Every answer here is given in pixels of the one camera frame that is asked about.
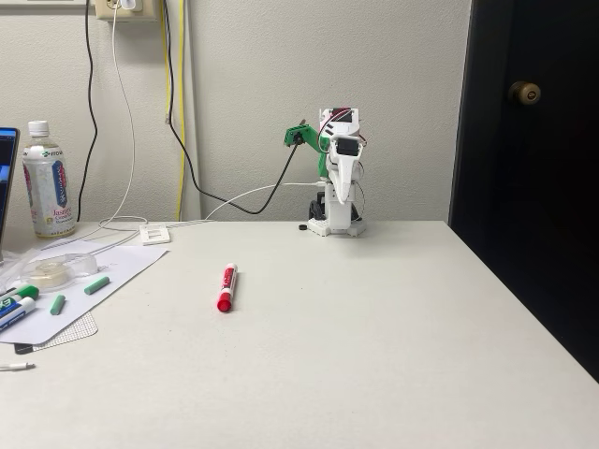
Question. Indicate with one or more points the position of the red Expo marker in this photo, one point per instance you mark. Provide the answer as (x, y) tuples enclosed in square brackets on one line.
[(228, 287)]

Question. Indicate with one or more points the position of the green marker cap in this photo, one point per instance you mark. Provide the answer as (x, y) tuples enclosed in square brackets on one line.
[(57, 305), (97, 285)]

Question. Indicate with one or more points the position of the green Expo marker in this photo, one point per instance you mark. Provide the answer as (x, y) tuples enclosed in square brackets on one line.
[(23, 292)]

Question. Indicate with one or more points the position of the blue Expo marker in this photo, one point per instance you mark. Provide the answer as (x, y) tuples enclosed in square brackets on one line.
[(18, 309)]

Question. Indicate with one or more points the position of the brass door knob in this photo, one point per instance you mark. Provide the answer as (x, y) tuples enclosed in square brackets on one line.
[(525, 92)]

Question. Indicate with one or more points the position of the dark door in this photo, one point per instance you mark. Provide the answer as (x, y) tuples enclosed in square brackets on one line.
[(538, 210)]

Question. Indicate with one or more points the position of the white adapter box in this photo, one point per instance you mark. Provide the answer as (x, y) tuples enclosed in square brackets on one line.
[(156, 235)]

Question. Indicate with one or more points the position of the white paper sheet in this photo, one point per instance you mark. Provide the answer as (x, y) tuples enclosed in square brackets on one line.
[(126, 266)]

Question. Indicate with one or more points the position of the white charger plug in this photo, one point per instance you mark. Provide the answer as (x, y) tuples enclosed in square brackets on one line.
[(131, 4)]

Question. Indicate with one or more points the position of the jasmine tea bottle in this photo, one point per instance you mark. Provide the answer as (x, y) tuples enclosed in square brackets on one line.
[(47, 187)]

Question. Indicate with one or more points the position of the white mesh mat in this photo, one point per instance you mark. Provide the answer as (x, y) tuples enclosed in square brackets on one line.
[(79, 329)]

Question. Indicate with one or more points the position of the clear tape dispenser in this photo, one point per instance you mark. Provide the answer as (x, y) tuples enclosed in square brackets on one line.
[(47, 273)]

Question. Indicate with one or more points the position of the laptop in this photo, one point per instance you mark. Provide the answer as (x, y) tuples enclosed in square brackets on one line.
[(5, 187)]

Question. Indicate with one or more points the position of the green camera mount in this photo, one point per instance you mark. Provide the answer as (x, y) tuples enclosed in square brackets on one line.
[(306, 138)]

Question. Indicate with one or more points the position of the beige wall outlet plate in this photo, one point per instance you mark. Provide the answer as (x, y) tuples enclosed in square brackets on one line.
[(150, 11)]

